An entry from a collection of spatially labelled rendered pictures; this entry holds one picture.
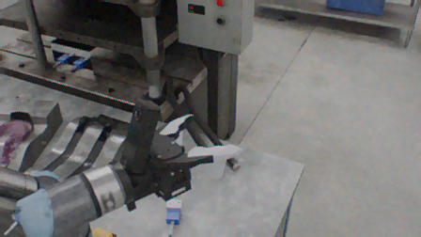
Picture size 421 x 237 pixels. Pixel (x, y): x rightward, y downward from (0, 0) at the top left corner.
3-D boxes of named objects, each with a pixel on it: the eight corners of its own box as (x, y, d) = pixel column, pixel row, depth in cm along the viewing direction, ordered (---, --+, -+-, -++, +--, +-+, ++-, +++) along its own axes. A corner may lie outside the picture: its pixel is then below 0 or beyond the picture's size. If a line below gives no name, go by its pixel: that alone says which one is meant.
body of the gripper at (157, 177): (173, 167, 76) (114, 195, 70) (166, 128, 72) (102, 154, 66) (195, 188, 70) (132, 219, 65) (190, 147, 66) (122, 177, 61)
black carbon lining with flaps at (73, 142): (69, 194, 139) (62, 174, 133) (35, 179, 145) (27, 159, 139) (125, 135, 164) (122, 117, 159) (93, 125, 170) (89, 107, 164)
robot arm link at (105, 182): (77, 164, 64) (96, 190, 58) (104, 152, 66) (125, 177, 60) (88, 199, 68) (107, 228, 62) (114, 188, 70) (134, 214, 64)
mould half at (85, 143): (74, 225, 137) (66, 197, 129) (20, 199, 146) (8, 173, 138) (151, 140, 173) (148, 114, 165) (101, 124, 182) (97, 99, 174)
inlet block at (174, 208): (178, 241, 132) (177, 230, 129) (163, 240, 132) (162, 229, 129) (182, 210, 143) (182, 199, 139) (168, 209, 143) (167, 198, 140)
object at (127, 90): (163, 122, 195) (162, 110, 191) (-21, 68, 239) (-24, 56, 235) (231, 49, 256) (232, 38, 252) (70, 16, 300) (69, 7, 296)
